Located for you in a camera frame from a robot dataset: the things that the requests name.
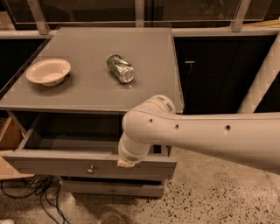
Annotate wooden board piece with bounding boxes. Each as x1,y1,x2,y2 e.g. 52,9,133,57
0,117,32,180

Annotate blue floor cables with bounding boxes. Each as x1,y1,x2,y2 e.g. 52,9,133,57
0,174,71,224

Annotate grey bottom drawer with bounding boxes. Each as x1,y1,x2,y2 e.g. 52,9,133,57
59,180,165,198

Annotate grey top drawer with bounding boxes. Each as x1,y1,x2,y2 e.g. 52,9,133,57
3,113,177,181

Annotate grey drawer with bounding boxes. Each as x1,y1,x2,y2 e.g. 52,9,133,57
59,180,165,198
3,113,177,181

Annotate white object floor corner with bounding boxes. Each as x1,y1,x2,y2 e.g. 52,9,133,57
0,219,15,224

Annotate white paper bowl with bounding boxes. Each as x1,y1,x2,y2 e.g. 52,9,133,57
25,59,71,87

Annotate green soda can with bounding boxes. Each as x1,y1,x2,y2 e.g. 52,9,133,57
107,54,135,84

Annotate metal window railing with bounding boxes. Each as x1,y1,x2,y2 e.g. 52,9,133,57
0,0,280,39

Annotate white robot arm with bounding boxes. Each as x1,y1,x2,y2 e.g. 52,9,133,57
118,35,280,173

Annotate grey drawer cabinet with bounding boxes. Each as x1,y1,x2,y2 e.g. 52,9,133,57
1,27,184,185

